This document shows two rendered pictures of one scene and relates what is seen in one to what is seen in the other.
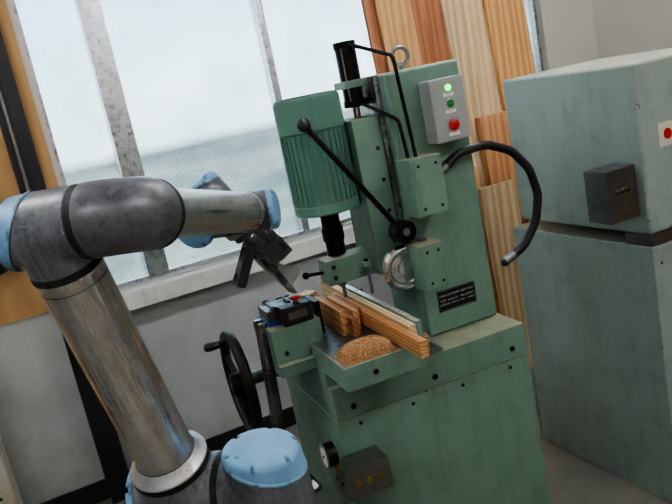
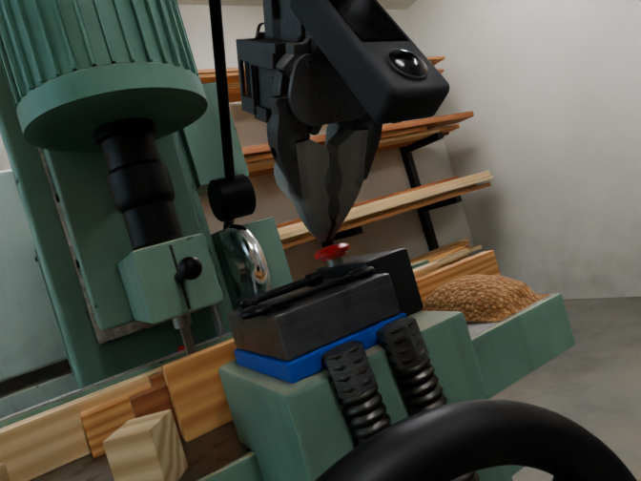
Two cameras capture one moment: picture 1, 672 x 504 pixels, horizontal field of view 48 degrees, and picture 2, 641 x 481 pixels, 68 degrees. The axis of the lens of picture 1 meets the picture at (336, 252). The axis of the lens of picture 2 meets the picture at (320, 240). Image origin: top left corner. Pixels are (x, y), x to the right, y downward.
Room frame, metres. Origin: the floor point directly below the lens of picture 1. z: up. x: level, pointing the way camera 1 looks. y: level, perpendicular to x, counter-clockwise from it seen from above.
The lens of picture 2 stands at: (1.91, 0.50, 1.04)
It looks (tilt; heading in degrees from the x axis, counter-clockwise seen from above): 1 degrees down; 260
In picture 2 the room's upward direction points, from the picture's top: 16 degrees counter-clockwise
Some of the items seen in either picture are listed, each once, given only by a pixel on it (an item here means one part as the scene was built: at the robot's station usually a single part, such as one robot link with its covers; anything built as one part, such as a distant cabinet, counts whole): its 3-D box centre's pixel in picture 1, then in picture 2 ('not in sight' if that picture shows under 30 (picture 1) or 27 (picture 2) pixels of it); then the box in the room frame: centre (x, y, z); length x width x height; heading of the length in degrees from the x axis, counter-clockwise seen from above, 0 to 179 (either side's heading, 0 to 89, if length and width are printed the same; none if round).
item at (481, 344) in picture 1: (397, 348); not in sight; (2.03, -0.12, 0.76); 0.57 x 0.45 x 0.09; 109
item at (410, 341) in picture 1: (372, 320); (337, 328); (1.83, -0.06, 0.92); 0.56 x 0.02 x 0.04; 19
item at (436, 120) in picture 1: (444, 109); not in sight; (1.96, -0.35, 1.40); 0.10 x 0.06 x 0.16; 109
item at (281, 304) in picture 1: (284, 309); (328, 301); (1.86, 0.16, 0.99); 0.13 x 0.11 x 0.06; 19
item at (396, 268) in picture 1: (403, 267); (244, 267); (1.91, -0.17, 1.02); 0.12 x 0.03 x 0.12; 109
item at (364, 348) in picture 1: (363, 345); (471, 292); (1.67, -0.02, 0.92); 0.14 x 0.09 x 0.04; 109
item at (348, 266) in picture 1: (347, 268); (170, 286); (1.99, -0.02, 1.03); 0.14 x 0.07 x 0.09; 109
